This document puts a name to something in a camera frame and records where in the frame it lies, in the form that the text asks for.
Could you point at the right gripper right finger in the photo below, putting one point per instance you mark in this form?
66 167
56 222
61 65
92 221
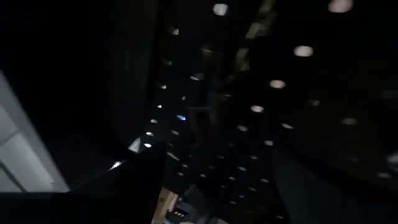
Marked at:
342 208

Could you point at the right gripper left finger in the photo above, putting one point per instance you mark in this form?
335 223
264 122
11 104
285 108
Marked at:
93 208

